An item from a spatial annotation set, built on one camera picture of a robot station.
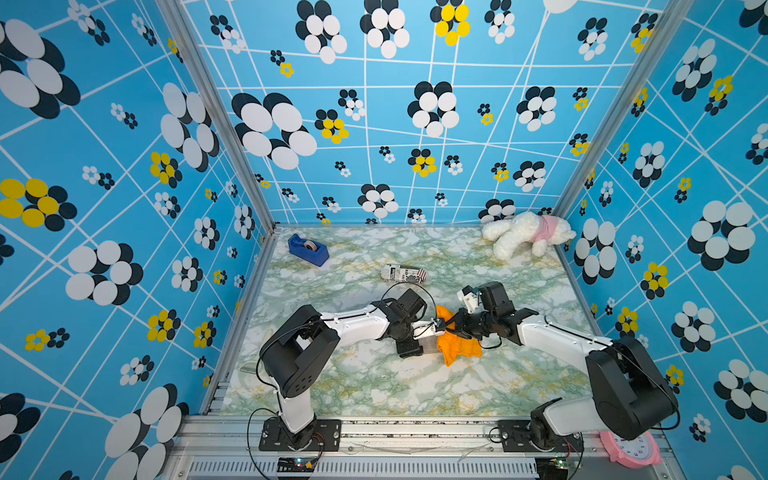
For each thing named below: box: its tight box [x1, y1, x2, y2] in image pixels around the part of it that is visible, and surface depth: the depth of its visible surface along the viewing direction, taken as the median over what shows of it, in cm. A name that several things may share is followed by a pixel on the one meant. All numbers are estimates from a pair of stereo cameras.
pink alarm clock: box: [599, 430, 663, 468], surface depth 70 cm
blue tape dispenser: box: [288, 234, 330, 267], surface depth 108 cm
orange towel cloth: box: [436, 305, 483, 367], surface depth 84 cm
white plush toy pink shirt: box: [482, 211, 577, 261], surface depth 110 cm
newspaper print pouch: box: [380, 264, 428, 284], surface depth 104 cm
